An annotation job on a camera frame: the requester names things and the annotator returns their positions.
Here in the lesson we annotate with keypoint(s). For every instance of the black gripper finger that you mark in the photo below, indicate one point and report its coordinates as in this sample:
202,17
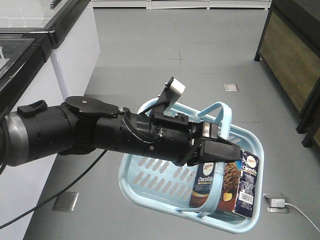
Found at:
212,151
209,130

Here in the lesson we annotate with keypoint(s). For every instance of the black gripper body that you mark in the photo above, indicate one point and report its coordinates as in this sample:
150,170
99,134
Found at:
176,138

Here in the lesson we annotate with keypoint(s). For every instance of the navy Danisa cookie box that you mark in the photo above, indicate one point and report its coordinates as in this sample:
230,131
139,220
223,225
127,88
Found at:
238,185

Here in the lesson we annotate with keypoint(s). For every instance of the light blue plastic basket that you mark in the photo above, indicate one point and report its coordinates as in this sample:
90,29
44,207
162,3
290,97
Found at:
162,186

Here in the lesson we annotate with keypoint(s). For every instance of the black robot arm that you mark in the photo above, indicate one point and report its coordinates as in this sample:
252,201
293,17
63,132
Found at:
81,124

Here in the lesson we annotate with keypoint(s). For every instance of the far steel floor socket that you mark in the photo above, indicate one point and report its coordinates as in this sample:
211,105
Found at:
231,87

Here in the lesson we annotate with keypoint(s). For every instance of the open floor socket with plug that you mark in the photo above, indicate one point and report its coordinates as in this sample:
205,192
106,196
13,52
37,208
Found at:
276,203

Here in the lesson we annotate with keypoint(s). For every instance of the wooden black-framed display stand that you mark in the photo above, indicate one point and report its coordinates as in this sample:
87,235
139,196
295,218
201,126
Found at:
290,47

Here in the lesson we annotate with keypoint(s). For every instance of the closed steel floor socket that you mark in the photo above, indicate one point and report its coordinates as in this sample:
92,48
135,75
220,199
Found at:
66,202

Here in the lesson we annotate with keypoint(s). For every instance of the far white chest freezer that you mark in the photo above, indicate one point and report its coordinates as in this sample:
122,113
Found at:
71,28

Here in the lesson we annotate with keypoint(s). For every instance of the white chest freezer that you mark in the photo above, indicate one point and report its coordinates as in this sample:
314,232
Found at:
71,28
27,75

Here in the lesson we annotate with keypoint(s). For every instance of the white store shelving unit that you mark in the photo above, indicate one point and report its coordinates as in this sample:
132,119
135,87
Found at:
182,4

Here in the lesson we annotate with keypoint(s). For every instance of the near white chest freezer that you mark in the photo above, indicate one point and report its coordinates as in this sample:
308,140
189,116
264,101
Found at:
27,75

